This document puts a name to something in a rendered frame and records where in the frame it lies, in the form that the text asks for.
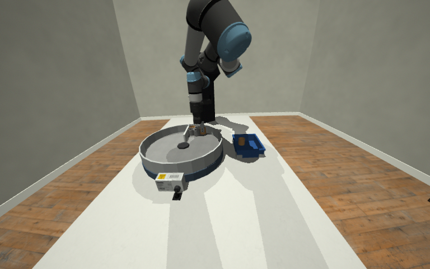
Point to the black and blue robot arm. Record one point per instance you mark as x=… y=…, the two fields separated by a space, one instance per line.
x=228 y=36

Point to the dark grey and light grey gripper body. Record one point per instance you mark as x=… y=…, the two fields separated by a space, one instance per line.
x=196 y=106

